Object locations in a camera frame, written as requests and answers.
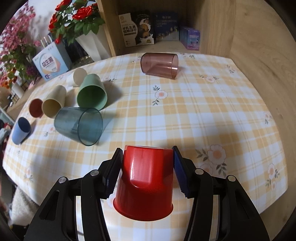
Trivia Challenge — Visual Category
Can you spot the blue plastic cup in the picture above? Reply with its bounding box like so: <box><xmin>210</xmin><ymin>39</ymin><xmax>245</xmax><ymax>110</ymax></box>
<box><xmin>12</xmin><ymin>117</ymin><xmax>31</xmax><ymax>145</ymax></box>

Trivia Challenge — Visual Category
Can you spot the purple box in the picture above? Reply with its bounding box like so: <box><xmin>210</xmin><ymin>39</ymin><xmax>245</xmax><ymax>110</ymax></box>
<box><xmin>180</xmin><ymin>27</ymin><xmax>201</xmax><ymax>51</ymax></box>

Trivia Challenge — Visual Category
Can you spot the pink plastic cup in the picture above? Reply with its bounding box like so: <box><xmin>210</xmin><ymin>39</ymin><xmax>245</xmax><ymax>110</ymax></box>
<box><xmin>29</xmin><ymin>98</ymin><xmax>43</xmax><ymax>118</ymax></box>

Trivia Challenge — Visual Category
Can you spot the green plastic cup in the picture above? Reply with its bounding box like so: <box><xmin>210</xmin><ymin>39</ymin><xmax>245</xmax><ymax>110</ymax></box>
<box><xmin>76</xmin><ymin>74</ymin><xmax>107</xmax><ymax>110</ymax></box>

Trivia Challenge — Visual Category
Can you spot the white black biscuit box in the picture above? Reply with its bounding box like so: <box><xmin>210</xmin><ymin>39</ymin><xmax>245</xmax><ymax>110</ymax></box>
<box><xmin>118</xmin><ymin>11</ymin><xmax>154</xmax><ymax>48</ymax></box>

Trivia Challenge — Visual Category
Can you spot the dark blue box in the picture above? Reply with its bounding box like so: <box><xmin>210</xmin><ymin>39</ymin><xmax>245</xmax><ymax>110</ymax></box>
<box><xmin>154</xmin><ymin>12</ymin><xmax>179</xmax><ymax>42</ymax></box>

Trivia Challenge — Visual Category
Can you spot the red rose bouquet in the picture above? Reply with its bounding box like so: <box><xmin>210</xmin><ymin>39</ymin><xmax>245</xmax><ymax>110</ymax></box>
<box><xmin>49</xmin><ymin>0</ymin><xmax>105</xmax><ymax>44</ymax></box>

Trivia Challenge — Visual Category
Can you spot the transparent teal cup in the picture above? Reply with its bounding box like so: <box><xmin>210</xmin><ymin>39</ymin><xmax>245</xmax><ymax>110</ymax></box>
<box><xmin>54</xmin><ymin>107</ymin><xmax>103</xmax><ymax>146</ymax></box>

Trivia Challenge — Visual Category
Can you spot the white plastic cup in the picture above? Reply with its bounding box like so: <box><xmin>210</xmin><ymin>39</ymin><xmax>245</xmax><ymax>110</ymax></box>
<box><xmin>66</xmin><ymin>68</ymin><xmax>87</xmax><ymax>87</ymax></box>

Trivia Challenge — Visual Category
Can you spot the beige plastic cup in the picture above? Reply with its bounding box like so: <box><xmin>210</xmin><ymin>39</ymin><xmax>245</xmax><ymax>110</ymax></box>
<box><xmin>42</xmin><ymin>85</ymin><xmax>67</xmax><ymax>118</ymax></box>

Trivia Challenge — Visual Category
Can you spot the yellow plaid tablecloth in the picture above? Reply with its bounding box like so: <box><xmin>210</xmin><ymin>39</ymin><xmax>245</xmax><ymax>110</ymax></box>
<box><xmin>2</xmin><ymin>52</ymin><xmax>289</xmax><ymax>241</ymax></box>

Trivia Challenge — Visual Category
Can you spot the transparent brown cup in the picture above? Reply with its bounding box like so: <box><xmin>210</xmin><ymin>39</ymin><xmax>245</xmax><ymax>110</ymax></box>
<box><xmin>140</xmin><ymin>53</ymin><xmax>179</xmax><ymax>79</ymax></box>

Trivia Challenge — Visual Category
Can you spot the pink flower plant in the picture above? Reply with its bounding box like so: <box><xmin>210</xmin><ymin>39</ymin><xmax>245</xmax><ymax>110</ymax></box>
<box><xmin>1</xmin><ymin>3</ymin><xmax>40</xmax><ymax>89</ymax></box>

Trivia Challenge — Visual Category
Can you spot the red plastic cup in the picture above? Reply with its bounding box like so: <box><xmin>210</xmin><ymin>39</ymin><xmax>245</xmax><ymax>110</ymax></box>
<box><xmin>113</xmin><ymin>146</ymin><xmax>174</xmax><ymax>221</ymax></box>

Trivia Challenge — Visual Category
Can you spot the light blue product box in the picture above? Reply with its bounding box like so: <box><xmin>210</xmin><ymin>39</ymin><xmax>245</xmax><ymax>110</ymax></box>
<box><xmin>33</xmin><ymin>42</ymin><xmax>72</xmax><ymax>81</ymax></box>

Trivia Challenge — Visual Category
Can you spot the white vase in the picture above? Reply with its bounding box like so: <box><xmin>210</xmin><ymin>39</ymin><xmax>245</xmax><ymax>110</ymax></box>
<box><xmin>76</xmin><ymin>26</ymin><xmax>111</xmax><ymax>62</ymax></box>

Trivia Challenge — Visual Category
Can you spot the wooden shelf cabinet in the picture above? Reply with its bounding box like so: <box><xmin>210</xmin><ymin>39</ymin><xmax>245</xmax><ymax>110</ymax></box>
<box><xmin>97</xmin><ymin>1</ymin><xmax>237</xmax><ymax>57</ymax></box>

